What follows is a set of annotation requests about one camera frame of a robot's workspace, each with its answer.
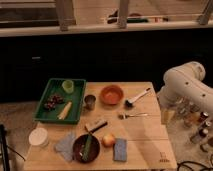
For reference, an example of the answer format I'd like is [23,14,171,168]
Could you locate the black stand left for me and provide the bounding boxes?
[0,124,10,171]

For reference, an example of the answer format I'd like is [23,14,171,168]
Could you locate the dark grape bunch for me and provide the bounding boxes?
[43,94,64,111]

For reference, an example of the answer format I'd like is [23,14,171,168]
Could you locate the red yellow apple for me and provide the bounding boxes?
[102,134,115,147]

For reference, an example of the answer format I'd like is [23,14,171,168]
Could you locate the green plastic tray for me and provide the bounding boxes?
[34,78,86,124]

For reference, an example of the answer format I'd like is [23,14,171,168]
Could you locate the pale corn cob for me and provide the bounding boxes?
[57,101,72,120]

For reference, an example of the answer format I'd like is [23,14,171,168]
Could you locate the black cable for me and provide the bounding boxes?
[176,160,213,171]

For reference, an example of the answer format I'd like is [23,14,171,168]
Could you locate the silver metal fork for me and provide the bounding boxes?
[118,113,148,120]

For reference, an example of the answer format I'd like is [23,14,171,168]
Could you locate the dark brown plate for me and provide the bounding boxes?
[73,134,100,163]

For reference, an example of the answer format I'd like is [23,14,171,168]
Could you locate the green vegetable stick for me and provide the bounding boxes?
[82,134,92,162]

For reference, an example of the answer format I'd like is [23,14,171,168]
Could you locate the green plastic cup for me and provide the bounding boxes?
[62,80,74,94]

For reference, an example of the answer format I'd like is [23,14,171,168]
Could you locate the small metal cup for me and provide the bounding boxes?
[84,95,96,110]

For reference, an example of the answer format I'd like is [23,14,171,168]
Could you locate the orange bowl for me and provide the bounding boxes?
[100,85,124,105]

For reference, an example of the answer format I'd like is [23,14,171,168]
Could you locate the wooden block brush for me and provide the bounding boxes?
[85,120,107,133]

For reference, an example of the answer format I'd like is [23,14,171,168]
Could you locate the grey crumpled cloth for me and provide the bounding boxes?
[54,132,76,162]

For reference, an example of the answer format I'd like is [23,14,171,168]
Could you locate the spice bottle with dark cap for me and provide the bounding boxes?
[190,129,208,143]

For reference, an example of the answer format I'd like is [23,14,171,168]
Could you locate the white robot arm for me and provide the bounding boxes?
[158,61,213,115]

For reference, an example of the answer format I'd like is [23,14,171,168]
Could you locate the blue sponge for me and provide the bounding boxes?
[113,138,127,162]

